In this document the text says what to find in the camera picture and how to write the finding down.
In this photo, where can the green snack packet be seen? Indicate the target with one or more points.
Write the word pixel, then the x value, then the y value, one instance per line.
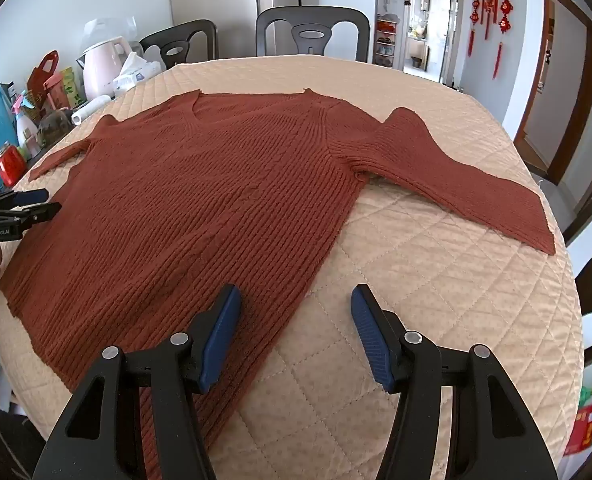
pixel 70 85

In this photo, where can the dark glass jar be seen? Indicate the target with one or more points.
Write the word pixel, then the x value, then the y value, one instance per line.
pixel 55 127

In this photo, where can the red carton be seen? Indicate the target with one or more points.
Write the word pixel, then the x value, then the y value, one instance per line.
pixel 583 430

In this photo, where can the shoe rack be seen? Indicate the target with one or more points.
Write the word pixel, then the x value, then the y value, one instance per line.
pixel 387 40

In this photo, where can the white roll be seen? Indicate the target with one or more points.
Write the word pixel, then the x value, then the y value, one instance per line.
pixel 88 112

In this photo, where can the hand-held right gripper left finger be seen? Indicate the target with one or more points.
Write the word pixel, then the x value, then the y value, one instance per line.
pixel 220 340

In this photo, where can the white tissue pack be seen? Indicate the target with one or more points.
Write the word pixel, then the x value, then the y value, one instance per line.
pixel 138 75

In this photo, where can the rust knit sweater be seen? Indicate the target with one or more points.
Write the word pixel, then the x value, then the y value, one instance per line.
pixel 200 185

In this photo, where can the brown wooden door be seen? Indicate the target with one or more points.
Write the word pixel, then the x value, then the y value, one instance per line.
pixel 588 85

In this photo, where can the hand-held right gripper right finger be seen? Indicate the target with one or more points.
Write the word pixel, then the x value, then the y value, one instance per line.
pixel 371 330

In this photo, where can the beige quilted table cover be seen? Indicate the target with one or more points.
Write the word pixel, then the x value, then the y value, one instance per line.
pixel 401 270

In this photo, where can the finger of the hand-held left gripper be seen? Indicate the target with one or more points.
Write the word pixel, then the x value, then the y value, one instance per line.
pixel 40 212
pixel 25 196

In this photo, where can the black chair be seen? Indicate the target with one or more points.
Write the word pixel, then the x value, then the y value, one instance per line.
pixel 200 35
pixel 276 25
pixel 588 280

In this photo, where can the pink electric kettle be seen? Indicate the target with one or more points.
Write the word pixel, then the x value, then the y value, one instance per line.
pixel 103 67

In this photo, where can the red jar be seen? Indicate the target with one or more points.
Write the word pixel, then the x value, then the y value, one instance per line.
pixel 11 165

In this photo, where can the white bottle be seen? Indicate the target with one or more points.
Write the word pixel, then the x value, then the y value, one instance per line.
pixel 25 132

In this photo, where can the red bag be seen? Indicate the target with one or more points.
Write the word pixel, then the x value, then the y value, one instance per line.
pixel 40 77

